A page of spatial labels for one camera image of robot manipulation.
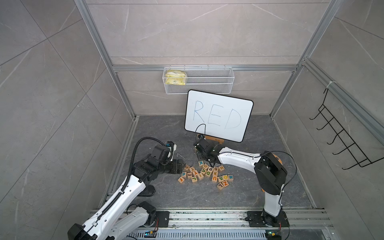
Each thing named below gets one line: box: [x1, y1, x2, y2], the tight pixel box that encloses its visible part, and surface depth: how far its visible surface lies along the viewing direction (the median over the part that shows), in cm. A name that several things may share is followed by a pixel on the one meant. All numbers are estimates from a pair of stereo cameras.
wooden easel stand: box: [205, 135, 225, 145], surface depth 103 cm
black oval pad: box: [137, 184, 156, 197], surface depth 81 cm
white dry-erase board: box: [184, 89, 254, 143], surface depth 95 cm
